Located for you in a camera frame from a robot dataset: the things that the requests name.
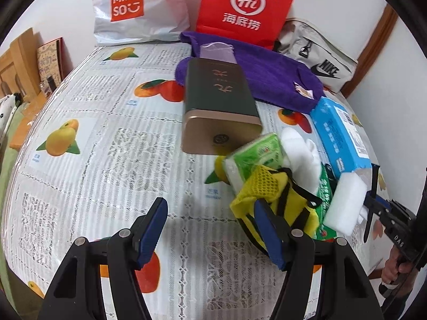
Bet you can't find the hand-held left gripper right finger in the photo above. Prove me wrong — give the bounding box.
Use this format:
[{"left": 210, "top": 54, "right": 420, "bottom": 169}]
[{"left": 254, "top": 200, "right": 382, "bottom": 320}]

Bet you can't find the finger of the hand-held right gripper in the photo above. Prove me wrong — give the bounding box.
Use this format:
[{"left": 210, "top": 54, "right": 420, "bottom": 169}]
[
  {"left": 364, "top": 163, "right": 381, "bottom": 245},
  {"left": 364, "top": 191, "right": 392, "bottom": 214}
]

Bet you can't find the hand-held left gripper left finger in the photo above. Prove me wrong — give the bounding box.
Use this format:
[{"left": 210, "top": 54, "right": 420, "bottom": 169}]
[{"left": 37, "top": 197, "right": 169, "bottom": 320}]

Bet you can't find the white sponge block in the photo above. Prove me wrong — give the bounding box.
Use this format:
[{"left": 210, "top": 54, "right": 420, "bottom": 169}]
[{"left": 323, "top": 171, "right": 369, "bottom": 235}]

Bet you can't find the yellow mesh bag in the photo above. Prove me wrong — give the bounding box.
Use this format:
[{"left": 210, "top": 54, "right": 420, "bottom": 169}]
[{"left": 230, "top": 166, "right": 322, "bottom": 250}]

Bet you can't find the white knit glove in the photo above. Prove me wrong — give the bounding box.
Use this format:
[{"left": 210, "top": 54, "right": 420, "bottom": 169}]
[{"left": 279, "top": 127, "right": 322, "bottom": 195}]

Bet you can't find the person's right hand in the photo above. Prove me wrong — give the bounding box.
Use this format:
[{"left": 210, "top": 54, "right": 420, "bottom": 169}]
[{"left": 380, "top": 247, "right": 417, "bottom": 288}]

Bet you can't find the green and white packet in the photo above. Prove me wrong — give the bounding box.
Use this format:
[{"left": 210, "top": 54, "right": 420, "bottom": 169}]
[{"left": 314, "top": 163, "right": 344, "bottom": 241}]

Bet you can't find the blue tissue pack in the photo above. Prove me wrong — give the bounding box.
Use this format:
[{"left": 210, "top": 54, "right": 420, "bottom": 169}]
[{"left": 310, "top": 97, "right": 372, "bottom": 177}]

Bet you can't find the green tissue packet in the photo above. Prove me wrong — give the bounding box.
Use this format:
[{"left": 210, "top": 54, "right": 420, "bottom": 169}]
[{"left": 223, "top": 133, "right": 284, "bottom": 195}]

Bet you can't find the dark green tin box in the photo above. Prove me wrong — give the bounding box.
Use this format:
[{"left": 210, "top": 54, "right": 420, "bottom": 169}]
[{"left": 180, "top": 57, "right": 262, "bottom": 155}]

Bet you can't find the grey fabric bag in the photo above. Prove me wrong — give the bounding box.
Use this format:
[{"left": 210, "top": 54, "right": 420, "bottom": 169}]
[{"left": 275, "top": 17, "right": 359, "bottom": 92}]

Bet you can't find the purple towel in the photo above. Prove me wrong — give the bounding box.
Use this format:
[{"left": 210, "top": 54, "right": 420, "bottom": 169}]
[{"left": 175, "top": 31, "right": 325, "bottom": 113}]

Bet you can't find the clear plastic bag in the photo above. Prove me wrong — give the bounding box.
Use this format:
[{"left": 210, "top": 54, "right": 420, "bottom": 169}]
[{"left": 199, "top": 42, "right": 236, "bottom": 65}]

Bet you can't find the white spotted object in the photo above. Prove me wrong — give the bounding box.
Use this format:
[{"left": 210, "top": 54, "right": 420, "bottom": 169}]
[{"left": 0, "top": 93, "right": 21, "bottom": 144}]

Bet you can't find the brown printed book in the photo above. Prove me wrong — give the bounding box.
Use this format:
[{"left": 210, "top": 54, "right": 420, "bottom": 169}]
[{"left": 36, "top": 37, "right": 64, "bottom": 94}]

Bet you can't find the white plastic shopping bag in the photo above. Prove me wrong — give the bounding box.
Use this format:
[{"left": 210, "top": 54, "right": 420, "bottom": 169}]
[{"left": 93, "top": 0, "right": 191, "bottom": 45}]

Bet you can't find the red paper bag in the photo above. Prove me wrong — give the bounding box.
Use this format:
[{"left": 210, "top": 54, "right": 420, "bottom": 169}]
[{"left": 195, "top": 0, "right": 300, "bottom": 52}]

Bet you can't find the wooden door frame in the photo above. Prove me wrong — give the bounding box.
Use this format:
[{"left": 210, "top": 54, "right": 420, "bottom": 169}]
[{"left": 338, "top": 3, "right": 399, "bottom": 99}]

